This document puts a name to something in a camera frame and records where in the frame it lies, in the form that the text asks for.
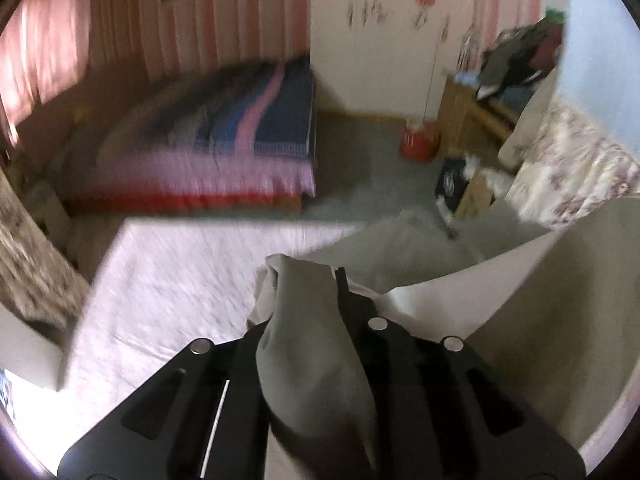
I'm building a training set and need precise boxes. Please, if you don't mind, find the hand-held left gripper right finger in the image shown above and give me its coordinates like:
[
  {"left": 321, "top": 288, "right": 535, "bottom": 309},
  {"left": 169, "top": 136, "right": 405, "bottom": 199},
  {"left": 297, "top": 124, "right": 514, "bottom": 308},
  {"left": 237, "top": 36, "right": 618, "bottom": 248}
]
[{"left": 335, "top": 266, "right": 587, "bottom": 480}]

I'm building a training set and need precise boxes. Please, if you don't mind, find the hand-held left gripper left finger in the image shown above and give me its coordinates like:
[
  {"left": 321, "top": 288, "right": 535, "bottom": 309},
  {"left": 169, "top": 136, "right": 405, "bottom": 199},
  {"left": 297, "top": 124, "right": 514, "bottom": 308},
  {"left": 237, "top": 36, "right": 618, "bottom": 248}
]
[{"left": 56, "top": 322, "right": 273, "bottom": 480}]

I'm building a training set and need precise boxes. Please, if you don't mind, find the floral pink table sheet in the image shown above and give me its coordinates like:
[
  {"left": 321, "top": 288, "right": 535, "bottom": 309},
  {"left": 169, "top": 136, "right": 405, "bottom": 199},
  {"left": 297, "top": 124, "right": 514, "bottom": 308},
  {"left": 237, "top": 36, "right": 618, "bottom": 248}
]
[{"left": 60, "top": 219, "right": 371, "bottom": 401}]

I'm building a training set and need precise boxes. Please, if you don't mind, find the cardboard box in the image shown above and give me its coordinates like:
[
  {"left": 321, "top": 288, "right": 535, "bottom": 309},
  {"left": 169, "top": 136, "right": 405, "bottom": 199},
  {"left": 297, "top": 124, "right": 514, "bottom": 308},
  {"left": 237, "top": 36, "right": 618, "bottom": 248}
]
[{"left": 455, "top": 170, "right": 501, "bottom": 221}]

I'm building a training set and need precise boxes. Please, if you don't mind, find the low bed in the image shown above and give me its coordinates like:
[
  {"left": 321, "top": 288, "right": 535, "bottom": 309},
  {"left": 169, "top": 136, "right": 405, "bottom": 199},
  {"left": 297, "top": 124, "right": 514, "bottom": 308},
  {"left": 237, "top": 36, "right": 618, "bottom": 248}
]
[{"left": 50, "top": 57, "right": 321, "bottom": 216}]

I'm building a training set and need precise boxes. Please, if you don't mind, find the dark printed cloth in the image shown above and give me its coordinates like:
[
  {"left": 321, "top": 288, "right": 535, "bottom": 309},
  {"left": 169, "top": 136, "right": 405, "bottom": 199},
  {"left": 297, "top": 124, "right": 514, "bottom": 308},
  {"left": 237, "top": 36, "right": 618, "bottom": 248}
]
[{"left": 434, "top": 156, "right": 473, "bottom": 211}]

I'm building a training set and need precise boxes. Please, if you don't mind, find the white board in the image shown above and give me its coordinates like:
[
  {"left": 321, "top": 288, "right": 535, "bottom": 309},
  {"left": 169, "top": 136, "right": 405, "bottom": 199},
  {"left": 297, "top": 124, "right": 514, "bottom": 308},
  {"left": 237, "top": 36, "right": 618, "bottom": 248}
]
[{"left": 0, "top": 305, "right": 68, "bottom": 391}]

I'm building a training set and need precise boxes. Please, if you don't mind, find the red plastic container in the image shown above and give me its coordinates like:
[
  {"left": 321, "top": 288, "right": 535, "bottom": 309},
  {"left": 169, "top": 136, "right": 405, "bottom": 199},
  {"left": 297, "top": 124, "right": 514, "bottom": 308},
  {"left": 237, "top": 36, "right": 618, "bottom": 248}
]
[{"left": 399, "top": 117, "right": 441, "bottom": 162}]

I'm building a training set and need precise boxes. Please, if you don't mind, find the blue floral curtain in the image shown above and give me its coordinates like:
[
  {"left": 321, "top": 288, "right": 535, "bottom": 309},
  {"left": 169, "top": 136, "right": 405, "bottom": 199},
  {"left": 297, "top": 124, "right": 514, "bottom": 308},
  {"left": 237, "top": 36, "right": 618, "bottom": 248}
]
[
  {"left": 0, "top": 170, "right": 93, "bottom": 331},
  {"left": 500, "top": 0, "right": 640, "bottom": 228}
]

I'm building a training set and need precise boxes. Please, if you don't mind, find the striped blue pink blanket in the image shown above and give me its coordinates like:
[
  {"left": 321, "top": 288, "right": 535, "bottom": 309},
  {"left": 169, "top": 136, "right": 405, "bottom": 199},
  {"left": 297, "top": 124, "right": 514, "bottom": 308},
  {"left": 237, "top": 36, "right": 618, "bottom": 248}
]
[{"left": 95, "top": 57, "right": 318, "bottom": 198}]

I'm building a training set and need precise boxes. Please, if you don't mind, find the wooden desk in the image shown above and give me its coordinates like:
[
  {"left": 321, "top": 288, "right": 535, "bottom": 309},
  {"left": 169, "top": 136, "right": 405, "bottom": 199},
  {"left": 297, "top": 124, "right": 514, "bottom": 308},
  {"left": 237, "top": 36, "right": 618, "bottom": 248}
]
[{"left": 439, "top": 75, "right": 521, "bottom": 161}]

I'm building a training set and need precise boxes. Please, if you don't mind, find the white wardrobe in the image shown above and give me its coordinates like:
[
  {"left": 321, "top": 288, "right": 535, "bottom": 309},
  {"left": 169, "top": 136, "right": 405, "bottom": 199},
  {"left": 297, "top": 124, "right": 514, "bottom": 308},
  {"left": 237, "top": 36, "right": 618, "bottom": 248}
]
[{"left": 310, "top": 0, "right": 481, "bottom": 118}]

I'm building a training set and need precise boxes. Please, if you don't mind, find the brown bed headboard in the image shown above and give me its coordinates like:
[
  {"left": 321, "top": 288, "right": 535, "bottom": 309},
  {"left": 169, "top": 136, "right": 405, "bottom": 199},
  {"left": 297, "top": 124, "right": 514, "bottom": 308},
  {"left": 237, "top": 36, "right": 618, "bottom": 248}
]
[{"left": 15, "top": 70, "right": 146, "bottom": 161}]

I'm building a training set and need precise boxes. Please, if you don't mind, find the pink window curtain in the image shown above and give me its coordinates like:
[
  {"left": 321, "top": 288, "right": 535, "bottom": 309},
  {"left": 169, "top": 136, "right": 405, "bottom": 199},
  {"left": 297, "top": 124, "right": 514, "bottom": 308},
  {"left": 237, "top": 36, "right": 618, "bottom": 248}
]
[{"left": 0, "top": 0, "right": 93, "bottom": 146}]

